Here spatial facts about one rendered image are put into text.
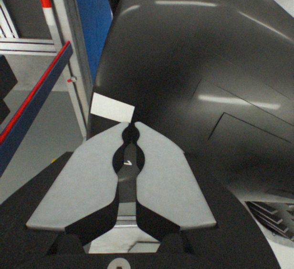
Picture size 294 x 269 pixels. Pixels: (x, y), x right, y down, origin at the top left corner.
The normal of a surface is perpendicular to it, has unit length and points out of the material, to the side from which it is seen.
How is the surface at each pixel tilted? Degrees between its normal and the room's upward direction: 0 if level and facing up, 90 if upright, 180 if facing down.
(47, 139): 90
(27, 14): 0
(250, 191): 7
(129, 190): 10
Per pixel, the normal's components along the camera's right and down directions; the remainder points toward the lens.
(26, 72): 0.03, 0.71
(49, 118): 0.05, -0.70
